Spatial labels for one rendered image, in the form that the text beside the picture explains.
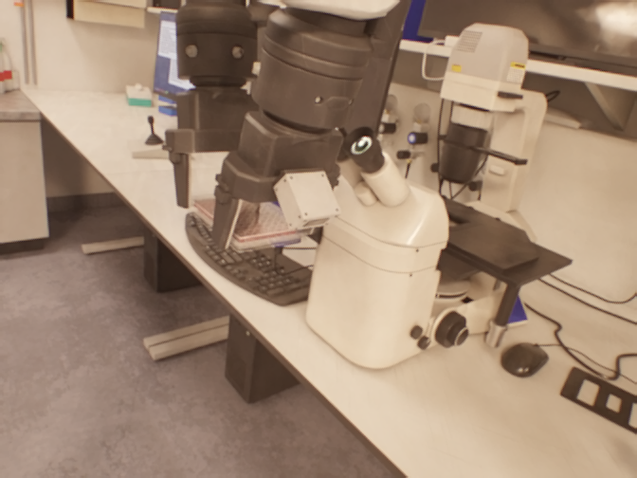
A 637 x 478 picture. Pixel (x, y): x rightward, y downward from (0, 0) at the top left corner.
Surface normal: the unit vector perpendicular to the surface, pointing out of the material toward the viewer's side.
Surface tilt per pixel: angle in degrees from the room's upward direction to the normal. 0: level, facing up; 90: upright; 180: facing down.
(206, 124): 78
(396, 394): 0
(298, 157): 102
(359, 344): 90
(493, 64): 90
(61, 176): 90
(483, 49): 73
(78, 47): 90
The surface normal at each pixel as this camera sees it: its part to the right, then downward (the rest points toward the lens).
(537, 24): -0.76, 0.07
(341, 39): 0.45, -0.14
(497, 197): -0.78, 0.37
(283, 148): 0.58, 0.58
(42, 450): 0.15, -0.91
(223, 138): 0.64, 0.20
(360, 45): 0.67, -0.18
